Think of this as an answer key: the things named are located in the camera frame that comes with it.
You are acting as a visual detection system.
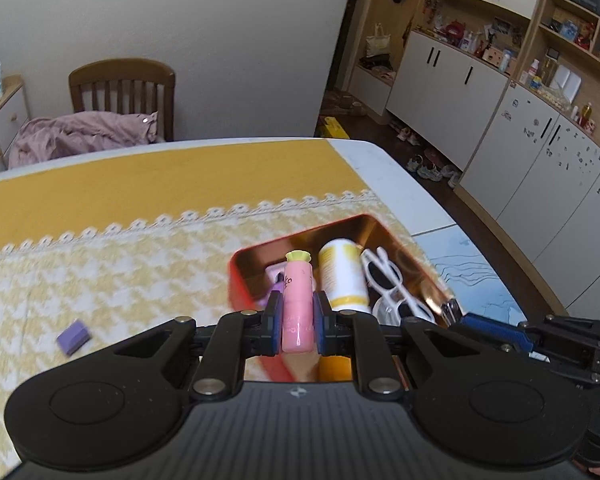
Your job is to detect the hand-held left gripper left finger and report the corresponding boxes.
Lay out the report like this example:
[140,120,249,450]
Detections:
[112,290,286,401]

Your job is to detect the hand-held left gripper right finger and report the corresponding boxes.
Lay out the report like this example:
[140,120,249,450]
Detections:
[312,290,486,401]

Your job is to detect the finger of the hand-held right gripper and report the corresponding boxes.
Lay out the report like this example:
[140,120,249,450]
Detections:
[450,311,536,358]

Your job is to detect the pink tube with yellow cap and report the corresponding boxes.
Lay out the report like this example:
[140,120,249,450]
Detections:
[281,251,317,354]

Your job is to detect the red tin box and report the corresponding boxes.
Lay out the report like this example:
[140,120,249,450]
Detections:
[228,214,463,386]

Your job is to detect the white sunglasses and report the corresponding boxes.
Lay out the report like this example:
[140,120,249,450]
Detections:
[361,247,437,326]

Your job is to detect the pink rectangular box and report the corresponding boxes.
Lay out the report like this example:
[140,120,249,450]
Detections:
[264,262,287,306]

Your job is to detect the white yellow bottle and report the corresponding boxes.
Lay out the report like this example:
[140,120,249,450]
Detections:
[318,239,372,312]

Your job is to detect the orange citrus fruit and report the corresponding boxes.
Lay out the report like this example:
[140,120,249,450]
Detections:
[319,355,353,383]

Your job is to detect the blue white table mat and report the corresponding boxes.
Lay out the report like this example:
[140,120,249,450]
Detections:
[411,225,531,328]

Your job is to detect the yellow houndstooth tablecloth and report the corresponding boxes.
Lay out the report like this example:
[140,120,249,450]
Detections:
[0,139,418,478]

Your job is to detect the yellow box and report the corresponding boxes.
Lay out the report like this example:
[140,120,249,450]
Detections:
[317,116,351,140]

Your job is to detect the purple faceted block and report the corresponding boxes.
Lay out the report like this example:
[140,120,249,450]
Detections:
[56,320,92,357]

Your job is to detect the pink cloth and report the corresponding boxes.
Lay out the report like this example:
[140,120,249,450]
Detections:
[8,111,159,170]

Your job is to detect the cream tote bag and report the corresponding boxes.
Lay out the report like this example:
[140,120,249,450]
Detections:
[367,23,393,58]

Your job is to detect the wooden chair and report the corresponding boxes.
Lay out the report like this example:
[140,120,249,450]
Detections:
[69,58,176,142]

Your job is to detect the wooden white side cabinet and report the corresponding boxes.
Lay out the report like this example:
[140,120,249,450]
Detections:
[0,75,28,178]

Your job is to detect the white wooden wall cabinet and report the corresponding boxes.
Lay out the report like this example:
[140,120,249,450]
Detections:
[352,0,600,321]

